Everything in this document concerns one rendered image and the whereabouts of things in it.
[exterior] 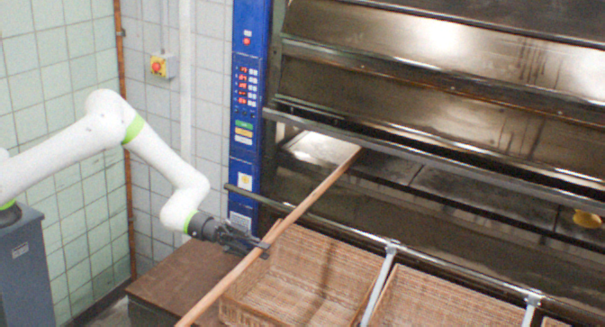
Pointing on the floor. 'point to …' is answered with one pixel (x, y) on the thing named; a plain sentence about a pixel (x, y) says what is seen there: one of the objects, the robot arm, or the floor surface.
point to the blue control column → (247, 7)
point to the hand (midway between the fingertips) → (259, 249)
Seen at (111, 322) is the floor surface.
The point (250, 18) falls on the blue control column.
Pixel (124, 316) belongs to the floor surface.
